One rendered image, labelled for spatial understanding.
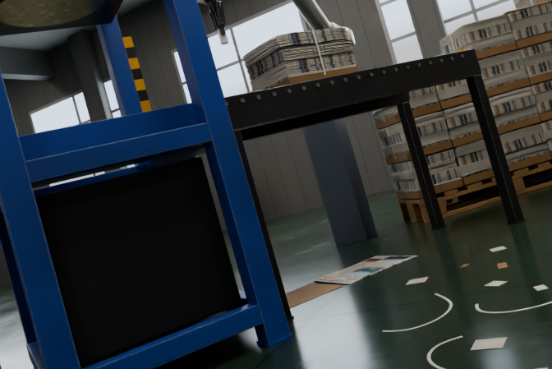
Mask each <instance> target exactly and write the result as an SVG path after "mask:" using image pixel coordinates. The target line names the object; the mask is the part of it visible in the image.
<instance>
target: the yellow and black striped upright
mask: <svg viewBox="0 0 552 369"><path fill-rule="evenodd" d="M122 39H123V43H124V45H125V49H126V54H127V57H128V60H129V63H130V67H131V72H132V75H133V78H134V82H135V84H136V90H137V93H138V96H139V99H140V105H141V107H142V111H143V112H147V111H151V110H152V109H151V107H150V101H149V98H148V95H147V92H146V88H145V83H144V80H143V77H142V74H141V70H140V65H139V62H138V59H137V56H136V51H135V47H134V44H133V42H132V38H131V36H130V37H123V38H122Z"/></svg>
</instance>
